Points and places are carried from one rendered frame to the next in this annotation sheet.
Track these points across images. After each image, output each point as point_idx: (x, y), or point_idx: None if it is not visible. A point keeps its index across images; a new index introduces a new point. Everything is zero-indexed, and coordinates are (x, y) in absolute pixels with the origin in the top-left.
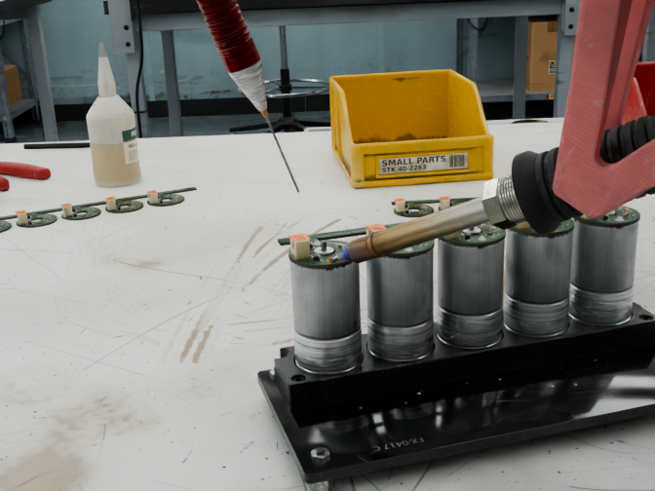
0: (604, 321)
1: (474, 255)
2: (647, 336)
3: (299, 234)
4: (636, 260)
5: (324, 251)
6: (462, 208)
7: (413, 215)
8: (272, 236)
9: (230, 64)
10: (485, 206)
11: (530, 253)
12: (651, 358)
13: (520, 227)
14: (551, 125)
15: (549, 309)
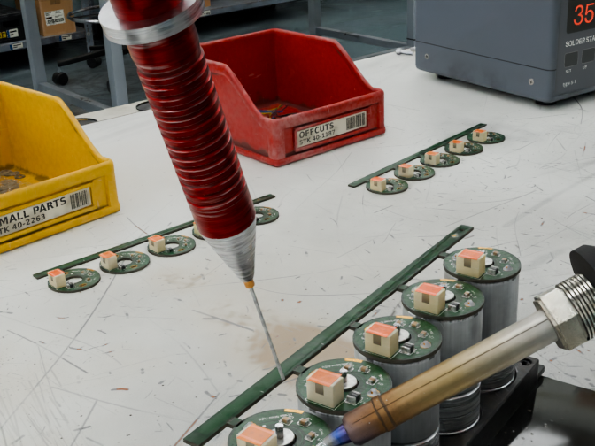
0: (503, 383)
1: (426, 369)
2: (532, 381)
3: (248, 427)
4: (375, 279)
5: (284, 440)
6: (518, 338)
7: (83, 288)
8: None
9: (225, 226)
10: (563, 330)
11: (456, 340)
12: (555, 407)
13: (438, 312)
14: (109, 124)
15: (474, 396)
